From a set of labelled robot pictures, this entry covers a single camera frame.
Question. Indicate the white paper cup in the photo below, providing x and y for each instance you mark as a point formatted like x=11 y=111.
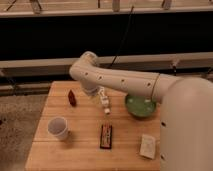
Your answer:
x=58 y=127

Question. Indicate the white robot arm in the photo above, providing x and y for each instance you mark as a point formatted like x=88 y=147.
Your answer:
x=186 y=114

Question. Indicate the white plastic bottle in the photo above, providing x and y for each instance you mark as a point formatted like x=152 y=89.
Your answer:
x=104 y=100

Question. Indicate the wooden table board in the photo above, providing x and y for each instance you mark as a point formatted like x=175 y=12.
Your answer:
x=81 y=150

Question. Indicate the red pepper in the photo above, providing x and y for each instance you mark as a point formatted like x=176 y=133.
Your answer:
x=72 y=99

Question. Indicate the green bowl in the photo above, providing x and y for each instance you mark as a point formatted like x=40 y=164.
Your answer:
x=139 y=106

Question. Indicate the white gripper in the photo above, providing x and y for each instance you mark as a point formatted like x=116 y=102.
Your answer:
x=91 y=91

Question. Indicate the dark red candy bar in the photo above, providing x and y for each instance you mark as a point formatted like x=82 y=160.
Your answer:
x=106 y=136

